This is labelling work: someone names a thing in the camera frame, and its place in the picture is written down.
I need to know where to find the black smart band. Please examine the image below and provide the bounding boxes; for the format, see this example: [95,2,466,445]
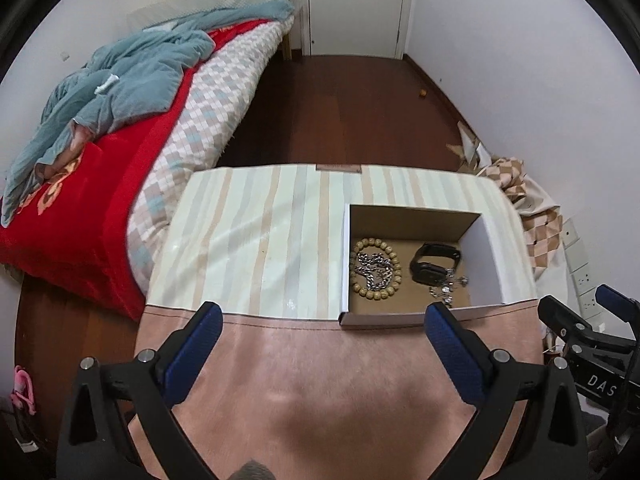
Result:
[410,242,462,283]

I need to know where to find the bed with red blanket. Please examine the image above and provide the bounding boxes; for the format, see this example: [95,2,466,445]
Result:
[0,20,273,323]

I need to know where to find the teal quilt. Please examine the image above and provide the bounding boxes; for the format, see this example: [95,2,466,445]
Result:
[0,0,296,228]

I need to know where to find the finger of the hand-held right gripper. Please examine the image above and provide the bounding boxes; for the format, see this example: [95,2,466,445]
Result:
[595,284,640,318]
[537,295,640,361]

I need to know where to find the thick silver chain bracelet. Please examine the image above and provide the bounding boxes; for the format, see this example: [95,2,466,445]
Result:
[356,252,393,291]

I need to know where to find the wooden bed leg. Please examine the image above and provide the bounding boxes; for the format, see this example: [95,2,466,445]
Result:
[280,7,306,58]

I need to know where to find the pink sandal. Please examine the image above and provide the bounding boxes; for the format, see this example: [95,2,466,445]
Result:
[12,366,37,415]

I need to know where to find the checkered grey white quilt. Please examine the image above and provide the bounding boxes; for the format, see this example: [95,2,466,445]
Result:
[125,15,296,291]

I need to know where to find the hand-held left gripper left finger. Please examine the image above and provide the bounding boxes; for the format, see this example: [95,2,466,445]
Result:
[57,301,224,480]

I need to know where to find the wooden bead bracelet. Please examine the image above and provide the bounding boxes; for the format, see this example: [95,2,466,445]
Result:
[351,238,402,299]

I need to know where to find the white door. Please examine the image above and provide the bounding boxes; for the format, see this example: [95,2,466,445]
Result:
[297,0,418,60]

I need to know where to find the beige checkered cloth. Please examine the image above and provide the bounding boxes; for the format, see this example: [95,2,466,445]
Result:
[446,121,571,281]

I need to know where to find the white power strip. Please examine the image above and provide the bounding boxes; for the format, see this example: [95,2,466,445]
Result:
[562,217,608,321]

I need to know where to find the cardboard box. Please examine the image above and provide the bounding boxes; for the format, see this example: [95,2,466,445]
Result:
[338,203,505,330]

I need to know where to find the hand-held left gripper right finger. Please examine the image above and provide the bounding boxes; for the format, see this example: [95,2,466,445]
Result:
[424,302,588,480]

